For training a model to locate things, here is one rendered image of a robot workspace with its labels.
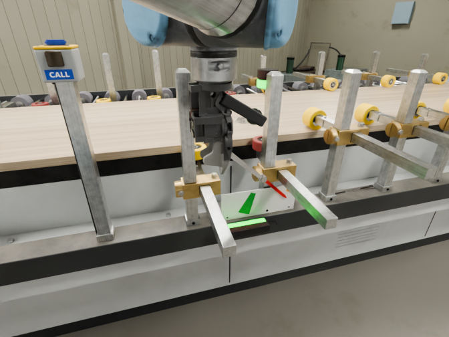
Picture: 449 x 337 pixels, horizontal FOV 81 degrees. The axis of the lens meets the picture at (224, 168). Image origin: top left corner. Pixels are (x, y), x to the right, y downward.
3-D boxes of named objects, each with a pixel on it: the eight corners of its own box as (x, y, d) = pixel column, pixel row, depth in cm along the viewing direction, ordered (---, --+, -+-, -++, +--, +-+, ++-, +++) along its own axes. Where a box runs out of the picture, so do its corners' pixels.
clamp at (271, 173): (294, 178, 86) (296, 164, 84) (256, 184, 83) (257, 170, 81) (286, 171, 91) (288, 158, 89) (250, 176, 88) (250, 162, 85)
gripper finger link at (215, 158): (202, 176, 62) (200, 139, 58) (226, 172, 63) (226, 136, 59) (204, 182, 59) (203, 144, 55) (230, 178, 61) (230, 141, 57)
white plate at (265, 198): (293, 208, 92) (297, 184, 87) (221, 221, 85) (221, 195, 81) (292, 208, 92) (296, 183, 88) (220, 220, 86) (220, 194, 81)
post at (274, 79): (270, 217, 92) (284, 71, 70) (260, 219, 91) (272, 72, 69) (266, 212, 95) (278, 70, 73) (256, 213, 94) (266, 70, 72)
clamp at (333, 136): (367, 143, 87) (371, 128, 85) (332, 147, 84) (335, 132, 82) (355, 136, 92) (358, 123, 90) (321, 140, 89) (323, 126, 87)
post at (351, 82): (332, 206, 98) (363, 69, 76) (323, 208, 97) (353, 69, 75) (326, 201, 101) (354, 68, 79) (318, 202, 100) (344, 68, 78)
